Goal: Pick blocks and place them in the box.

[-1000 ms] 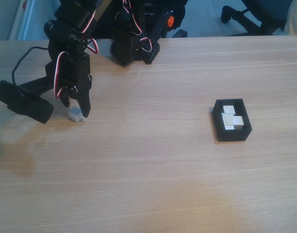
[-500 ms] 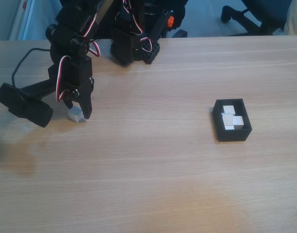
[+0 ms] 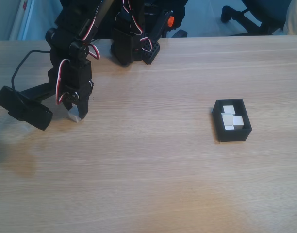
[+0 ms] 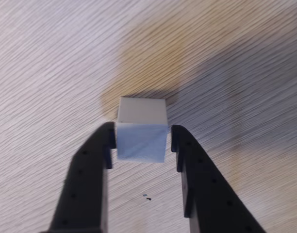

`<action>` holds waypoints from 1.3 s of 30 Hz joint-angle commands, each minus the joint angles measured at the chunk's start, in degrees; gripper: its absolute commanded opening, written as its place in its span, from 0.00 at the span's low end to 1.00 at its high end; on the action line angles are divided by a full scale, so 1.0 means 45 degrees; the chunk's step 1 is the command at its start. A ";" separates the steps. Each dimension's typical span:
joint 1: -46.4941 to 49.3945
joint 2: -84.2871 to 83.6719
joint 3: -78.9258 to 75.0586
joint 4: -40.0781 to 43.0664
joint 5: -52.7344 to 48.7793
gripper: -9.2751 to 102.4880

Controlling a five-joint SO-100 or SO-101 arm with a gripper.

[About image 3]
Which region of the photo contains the black open box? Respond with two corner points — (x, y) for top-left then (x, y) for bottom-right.
(213, 98), (253, 143)

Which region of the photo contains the white panel red mark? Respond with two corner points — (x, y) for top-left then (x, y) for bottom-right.
(9, 0), (35, 41)

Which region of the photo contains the dark blue office chair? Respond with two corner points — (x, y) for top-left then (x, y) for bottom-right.
(221, 0), (292, 36)

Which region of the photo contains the person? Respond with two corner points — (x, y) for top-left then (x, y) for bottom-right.
(283, 0), (297, 36)

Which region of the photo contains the white red servo cable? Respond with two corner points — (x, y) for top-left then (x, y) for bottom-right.
(55, 59), (72, 105)

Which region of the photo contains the black oval camera box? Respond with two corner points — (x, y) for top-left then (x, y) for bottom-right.
(0, 83), (54, 131)

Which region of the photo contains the black camera cable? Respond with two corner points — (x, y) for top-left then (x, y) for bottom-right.
(11, 50), (52, 93)

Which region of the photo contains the black clamp orange handle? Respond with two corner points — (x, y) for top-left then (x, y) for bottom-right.
(150, 9), (175, 39)

